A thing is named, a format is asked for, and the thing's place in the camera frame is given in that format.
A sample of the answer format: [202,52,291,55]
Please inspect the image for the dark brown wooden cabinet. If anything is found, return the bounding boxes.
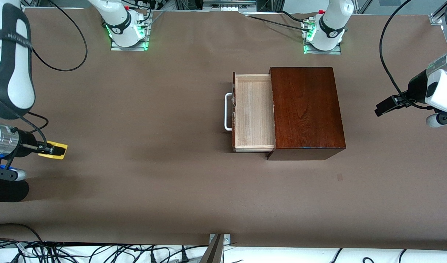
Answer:
[266,66,346,161]

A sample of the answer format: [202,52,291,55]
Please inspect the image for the silver metal frame rail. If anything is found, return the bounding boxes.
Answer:
[203,0,257,12]

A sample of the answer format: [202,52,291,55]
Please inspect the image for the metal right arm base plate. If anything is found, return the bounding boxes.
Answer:
[111,37,149,52]

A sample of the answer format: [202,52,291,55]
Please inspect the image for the black right base cables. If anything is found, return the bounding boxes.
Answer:
[130,0,154,24]

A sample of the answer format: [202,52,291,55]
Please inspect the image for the short black base cable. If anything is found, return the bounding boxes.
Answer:
[280,10,306,23]

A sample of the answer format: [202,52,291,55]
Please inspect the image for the wooden drawer with white handle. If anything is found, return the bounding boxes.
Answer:
[224,72,276,153]

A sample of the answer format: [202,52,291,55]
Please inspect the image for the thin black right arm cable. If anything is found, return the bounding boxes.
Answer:
[31,0,88,72]

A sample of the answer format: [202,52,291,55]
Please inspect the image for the tangled black cable bundle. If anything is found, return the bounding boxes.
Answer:
[0,223,209,263]

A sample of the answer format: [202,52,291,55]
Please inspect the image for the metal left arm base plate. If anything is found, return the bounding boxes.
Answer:
[303,40,342,55]

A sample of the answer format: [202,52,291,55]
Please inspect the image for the silver bracket with grey post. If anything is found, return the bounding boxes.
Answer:
[200,233,231,263]

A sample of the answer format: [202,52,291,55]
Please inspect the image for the black cylinder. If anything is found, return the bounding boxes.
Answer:
[0,180,30,202]

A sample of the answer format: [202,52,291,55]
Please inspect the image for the brown paper table cover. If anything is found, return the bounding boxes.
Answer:
[0,7,447,251]

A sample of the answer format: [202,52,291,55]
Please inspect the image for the long black base cable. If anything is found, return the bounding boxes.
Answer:
[245,15,311,31]

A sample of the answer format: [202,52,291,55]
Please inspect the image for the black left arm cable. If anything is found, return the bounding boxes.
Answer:
[379,0,433,110]

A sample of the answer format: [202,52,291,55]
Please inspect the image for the yellow wooden block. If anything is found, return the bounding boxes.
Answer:
[38,141,68,160]

